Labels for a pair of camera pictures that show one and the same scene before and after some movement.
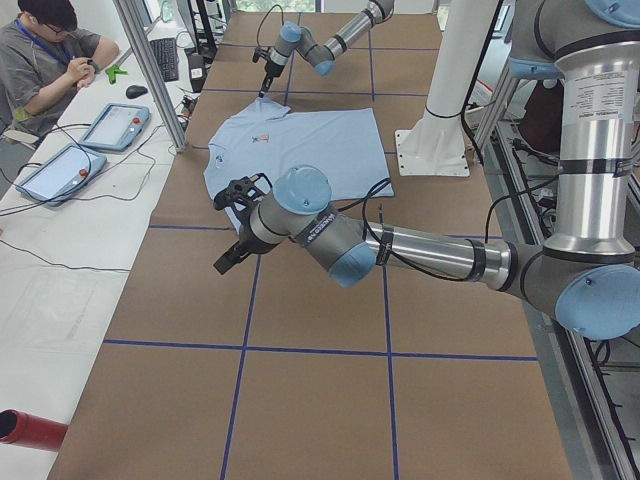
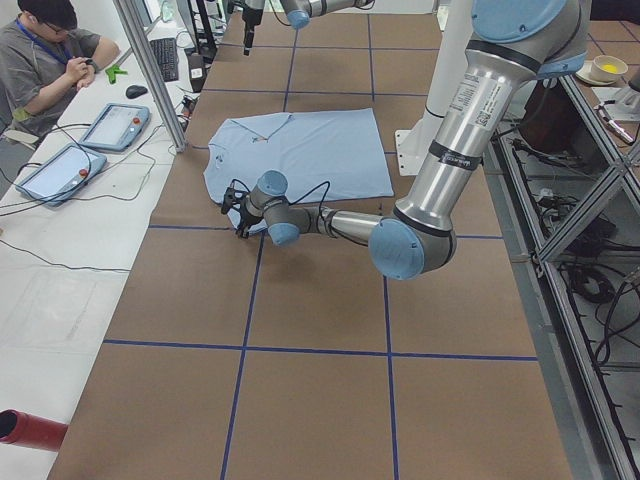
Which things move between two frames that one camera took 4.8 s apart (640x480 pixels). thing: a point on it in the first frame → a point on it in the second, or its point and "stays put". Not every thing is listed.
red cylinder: x=28 y=429 stays put
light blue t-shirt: x=266 y=138 stays put
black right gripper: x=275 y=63 → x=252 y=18
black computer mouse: x=135 y=91 stays put
